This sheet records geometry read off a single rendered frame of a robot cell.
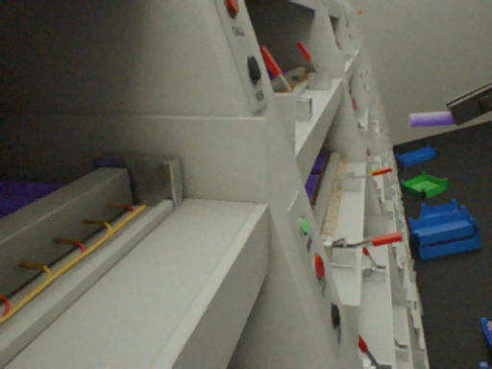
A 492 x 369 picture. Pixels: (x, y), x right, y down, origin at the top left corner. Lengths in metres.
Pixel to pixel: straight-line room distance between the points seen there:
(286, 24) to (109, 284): 0.81
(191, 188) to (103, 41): 0.10
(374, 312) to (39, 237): 0.65
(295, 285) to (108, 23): 0.19
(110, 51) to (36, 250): 0.13
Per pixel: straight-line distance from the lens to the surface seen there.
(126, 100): 0.27
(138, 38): 0.26
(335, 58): 0.92
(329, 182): 0.75
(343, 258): 0.54
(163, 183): 0.24
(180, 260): 0.19
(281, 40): 0.94
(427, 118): 0.63
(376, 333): 0.74
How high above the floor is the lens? 1.20
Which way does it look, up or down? 14 degrees down
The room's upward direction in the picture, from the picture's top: 20 degrees counter-clockwise
